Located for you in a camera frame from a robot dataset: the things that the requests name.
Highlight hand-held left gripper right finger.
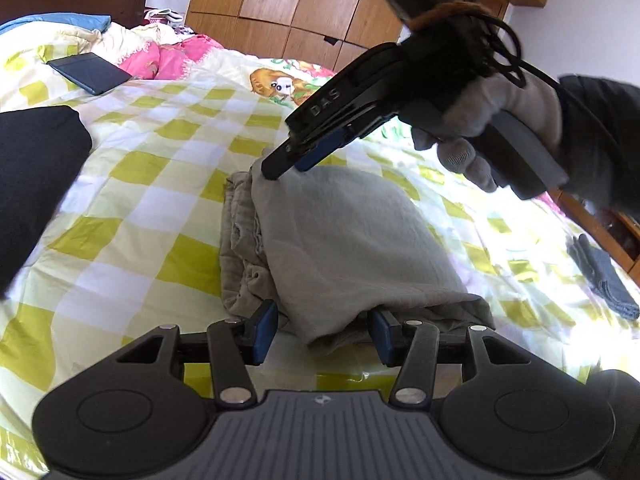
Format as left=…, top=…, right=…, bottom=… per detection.
left=369, top=308, right=533, bottom=406

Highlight person's right hand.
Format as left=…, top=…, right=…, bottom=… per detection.
left=411, top=76, right=564, bottom=194

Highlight black cloth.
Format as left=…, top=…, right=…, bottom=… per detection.
left=0, top=105, right=95, bottom=292

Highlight dark tablet case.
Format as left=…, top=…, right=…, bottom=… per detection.
left=46, top=52, right=133, bottom=96

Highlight yellow checked bed sheet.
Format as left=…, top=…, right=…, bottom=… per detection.
left=0, top=42, right=640, bottom=463

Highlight brown fuzzy strap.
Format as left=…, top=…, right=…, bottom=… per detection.
left=406, top=2, right=482, bottom=30

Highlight dark grey folded pants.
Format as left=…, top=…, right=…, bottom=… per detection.
left=567, top=234, right=640, bottom=320

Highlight person's right forearm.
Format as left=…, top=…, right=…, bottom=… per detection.
left=554, top=74, right=640, bottom=211

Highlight wooden wardrobe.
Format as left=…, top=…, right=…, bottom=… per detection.
left=185, top=0, right=556, bottom=75

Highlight light grey pants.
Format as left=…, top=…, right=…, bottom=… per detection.
left=219, top=162, right=497, bottom=357

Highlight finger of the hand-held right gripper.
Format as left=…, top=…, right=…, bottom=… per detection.
left=261, top=141, right=322, bottom=180
left=294, top=129, right=362, bottom=172

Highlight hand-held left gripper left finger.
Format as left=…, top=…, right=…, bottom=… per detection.
left=116, top=299, right=279, bottom=406

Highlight cartoon printed quilt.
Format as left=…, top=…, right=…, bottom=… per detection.
left=0, top=15, right=566, bottom=211

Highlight blue pillow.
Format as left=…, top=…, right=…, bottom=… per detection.
left=0, top=14, right=112, bottom=36

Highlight black cable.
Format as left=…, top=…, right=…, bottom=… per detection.
left=435, top=0, right=568, bottom=93

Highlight white bag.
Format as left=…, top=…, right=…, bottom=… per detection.
left=145, top=8, right=188, bottom=31

